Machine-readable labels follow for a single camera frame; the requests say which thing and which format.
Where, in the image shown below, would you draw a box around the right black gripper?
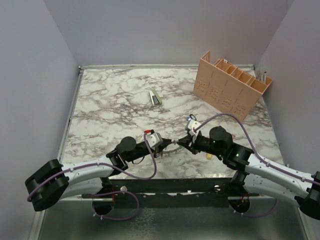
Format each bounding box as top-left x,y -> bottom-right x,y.
178,131 -> 225,157

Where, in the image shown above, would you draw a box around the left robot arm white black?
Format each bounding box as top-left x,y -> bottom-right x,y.
25,132 -> 172,212

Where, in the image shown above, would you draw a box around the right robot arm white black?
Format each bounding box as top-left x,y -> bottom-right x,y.
177,126 -> 320,220

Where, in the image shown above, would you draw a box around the yellow pink marker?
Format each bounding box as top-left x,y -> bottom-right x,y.
206,153 -> 213,160

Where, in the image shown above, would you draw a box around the beige stapler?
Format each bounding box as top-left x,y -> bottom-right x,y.
149,89 -> 162,106

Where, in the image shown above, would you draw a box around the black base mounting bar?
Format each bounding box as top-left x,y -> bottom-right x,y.
97,177 -> 257,208

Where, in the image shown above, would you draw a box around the peach compartment organizer box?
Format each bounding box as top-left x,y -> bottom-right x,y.
193,51 -> 273,121

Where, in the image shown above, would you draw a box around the pens behind organizer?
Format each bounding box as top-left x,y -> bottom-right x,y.
254,69 -> 267,84

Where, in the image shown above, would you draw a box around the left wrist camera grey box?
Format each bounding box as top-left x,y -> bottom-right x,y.
146,132 -> 163,149

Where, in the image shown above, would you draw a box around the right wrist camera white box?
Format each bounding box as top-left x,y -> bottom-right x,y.
185,119 -> 201,136

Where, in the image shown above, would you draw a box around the aluminium table frame rail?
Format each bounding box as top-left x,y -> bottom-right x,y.
56,66 -> 84,163

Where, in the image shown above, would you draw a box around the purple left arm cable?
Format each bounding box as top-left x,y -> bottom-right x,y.
26,129 -> 158,203

